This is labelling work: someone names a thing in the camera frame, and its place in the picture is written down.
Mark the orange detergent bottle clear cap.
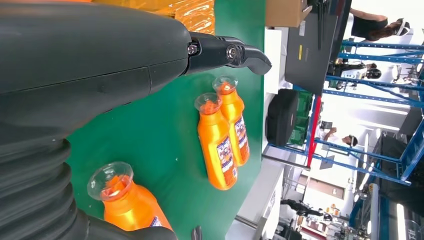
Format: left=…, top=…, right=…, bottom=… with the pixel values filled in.
left=211, top=75, right=251, bottom=168
left=194, top=92, right=239, bottom=191
left=87, top=161, right=174, bottom=233

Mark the red post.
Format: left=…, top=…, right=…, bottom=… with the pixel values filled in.
left=306, top=95, right=324, bottom=168

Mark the yellow taped cardboard mat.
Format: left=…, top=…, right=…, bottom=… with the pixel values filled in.
left=92, top=0, right=216, bottom=36

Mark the green crate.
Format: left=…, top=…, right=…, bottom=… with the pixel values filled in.
left=287, top=91, right=314, bottom=147

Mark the dark grey case yellow label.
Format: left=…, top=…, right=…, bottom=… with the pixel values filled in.
left=284, top=0, right=353, bottom=97

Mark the blue metal shelf rack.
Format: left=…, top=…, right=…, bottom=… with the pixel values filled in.
left=268, top=39, right=424, bottom=186

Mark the black carry case yellow label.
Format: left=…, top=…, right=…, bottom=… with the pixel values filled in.
left=265, top=88, right=300, bottom=147

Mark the grey table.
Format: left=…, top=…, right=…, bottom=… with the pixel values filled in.
left=225, top=155, right=286, bottom=240

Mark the brown cardboard box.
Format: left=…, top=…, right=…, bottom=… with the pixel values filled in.
left=264, top=0, right=314, bottom=28

